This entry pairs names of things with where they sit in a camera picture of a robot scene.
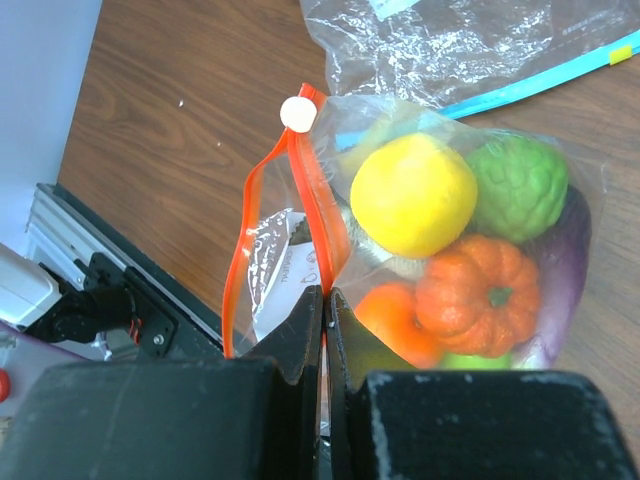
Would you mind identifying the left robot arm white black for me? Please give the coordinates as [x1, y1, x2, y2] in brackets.
[1, 245, 178, 358]

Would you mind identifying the aluminium rail frame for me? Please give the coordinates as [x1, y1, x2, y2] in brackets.
[26, 183, 103, 289]

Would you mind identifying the clear bag blue zipper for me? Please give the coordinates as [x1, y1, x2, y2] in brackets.
[300, 1, 639, 118]

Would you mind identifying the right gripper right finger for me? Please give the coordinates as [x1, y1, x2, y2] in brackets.
[324, 290, 638, 479]

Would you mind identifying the purple eggplant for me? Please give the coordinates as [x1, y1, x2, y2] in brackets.
[512, 186, 592, 369]

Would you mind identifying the clear bag orange zipper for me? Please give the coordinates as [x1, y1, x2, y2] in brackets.
[222, 84, 606, 369]

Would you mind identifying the orange toy pumpkin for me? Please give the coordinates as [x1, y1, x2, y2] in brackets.
[415, 234, 541, 358]

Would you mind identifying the green apple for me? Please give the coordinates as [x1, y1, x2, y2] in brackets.
[437, 353, 512, 370]

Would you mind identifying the small orange tangerine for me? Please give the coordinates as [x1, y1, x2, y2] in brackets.
[354, 282, 443, 369]

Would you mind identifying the yellow lemon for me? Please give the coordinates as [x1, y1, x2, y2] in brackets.
[349, 133, 478, 259]

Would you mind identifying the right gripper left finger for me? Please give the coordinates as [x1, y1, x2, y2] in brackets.
[1, 286, 323, 479]

